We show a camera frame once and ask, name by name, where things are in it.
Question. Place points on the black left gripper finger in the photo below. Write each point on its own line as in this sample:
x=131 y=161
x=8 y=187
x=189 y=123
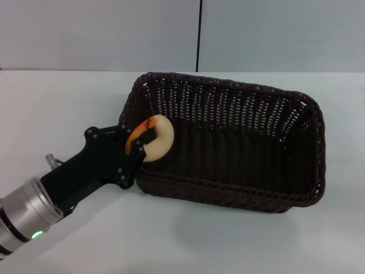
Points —
x=139 y=152
x=148 y=136

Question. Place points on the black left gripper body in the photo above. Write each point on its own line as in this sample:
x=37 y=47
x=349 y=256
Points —
x=102 y=160

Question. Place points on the peach bun with orange patch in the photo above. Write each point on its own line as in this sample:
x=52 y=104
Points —
x=162 y=142

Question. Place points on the dark brown wicker basket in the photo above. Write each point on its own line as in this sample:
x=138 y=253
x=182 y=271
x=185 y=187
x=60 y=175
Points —
x=233 y=160

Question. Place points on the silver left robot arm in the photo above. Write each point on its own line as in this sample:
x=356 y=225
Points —
x=25 y=211

